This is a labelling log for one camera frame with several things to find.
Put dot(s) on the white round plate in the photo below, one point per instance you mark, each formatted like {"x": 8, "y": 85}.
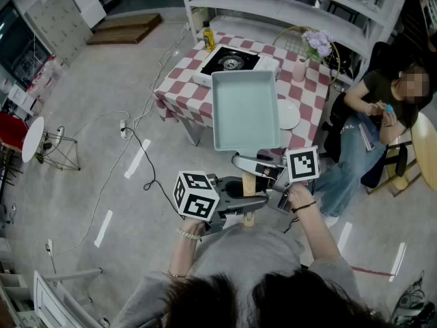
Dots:
{"x": 288, "y": 115}

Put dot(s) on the white shelf unit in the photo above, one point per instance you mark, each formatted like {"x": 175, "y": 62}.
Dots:
{"x": 273, "y": 3}

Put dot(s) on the pink vase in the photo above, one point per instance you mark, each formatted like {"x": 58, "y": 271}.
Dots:
{"x": 299, "y": 70}

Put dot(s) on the red chair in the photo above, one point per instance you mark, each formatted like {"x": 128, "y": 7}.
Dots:
{"x": 10, "y": 132}

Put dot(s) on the white locker cabinet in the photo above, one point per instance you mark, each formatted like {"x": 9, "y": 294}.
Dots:
{"x": 58, "y": 22}

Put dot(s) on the light blue rectangular pan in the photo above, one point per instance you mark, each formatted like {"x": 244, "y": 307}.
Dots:
{"x": 244, "y": 111}

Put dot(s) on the small blue object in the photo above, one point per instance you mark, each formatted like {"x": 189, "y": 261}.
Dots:
{"x": 389, "y": 108}

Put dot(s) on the white round side table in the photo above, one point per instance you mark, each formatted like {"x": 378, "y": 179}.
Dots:
{"x": 32, "y": 138}

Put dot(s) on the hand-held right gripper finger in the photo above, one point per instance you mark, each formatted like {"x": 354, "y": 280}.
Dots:
{"x": 249, "y": 161}

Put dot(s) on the thin metal bangle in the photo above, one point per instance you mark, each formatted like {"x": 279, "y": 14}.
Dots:
{"x": 177, "y": 274}

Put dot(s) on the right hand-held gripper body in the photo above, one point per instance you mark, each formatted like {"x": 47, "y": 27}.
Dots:
{"x": 302, "y": 164}

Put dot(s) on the white metal rack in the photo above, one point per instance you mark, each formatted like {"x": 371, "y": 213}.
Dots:
{"x": 44, "y": 296}

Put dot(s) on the yellow oil bottle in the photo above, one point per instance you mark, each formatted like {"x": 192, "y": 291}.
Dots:
{"x": 209, "y": 39}

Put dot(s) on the white portable gas stove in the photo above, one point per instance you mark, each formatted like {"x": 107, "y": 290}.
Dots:
{"x": 218, "y": 58}

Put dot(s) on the person's left hand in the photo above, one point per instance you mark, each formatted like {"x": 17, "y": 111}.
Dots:
{"x": 193, "y": 227}

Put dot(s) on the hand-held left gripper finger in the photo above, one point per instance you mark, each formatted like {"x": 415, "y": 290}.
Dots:
{"x": 242, "y": 204}
{"x": 230, "y": 182}

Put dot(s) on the round wooden table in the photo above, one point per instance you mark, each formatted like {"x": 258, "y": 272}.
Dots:
{"x": 426, "y": 149}

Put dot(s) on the red white checkered tablecloth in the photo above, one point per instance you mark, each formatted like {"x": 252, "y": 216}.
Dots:
{"x": 184, "y": 87}

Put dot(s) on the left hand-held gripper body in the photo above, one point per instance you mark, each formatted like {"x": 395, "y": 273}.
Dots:
{"x": 196, "y": 197}

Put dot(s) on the wooden chair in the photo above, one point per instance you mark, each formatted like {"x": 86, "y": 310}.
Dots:
{"x": 399, "y": 183}

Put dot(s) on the person's left forearm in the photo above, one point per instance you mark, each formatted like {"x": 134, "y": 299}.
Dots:
{"x": 182, "y": 255}

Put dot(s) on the wooden platform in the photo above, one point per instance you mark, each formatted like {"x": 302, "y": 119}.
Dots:
{"x": 126, "y": 29}

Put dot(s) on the person's right forearm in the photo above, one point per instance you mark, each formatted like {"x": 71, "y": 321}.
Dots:
{"x": 317, "y": 231}

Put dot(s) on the person's right hand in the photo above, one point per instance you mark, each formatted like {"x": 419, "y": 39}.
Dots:
{"x": 300, "y": 195}

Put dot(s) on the white power strip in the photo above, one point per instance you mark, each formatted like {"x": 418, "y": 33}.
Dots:
{"x": 50, "y": 247}
{"x": 123, "y": 130}

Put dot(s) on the plain white cabinet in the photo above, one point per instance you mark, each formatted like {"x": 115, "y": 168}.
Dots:
{"x": 85, "y": 2}

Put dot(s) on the grey table leg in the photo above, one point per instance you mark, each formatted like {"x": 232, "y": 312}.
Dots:
{"x": 194, "y": 132}

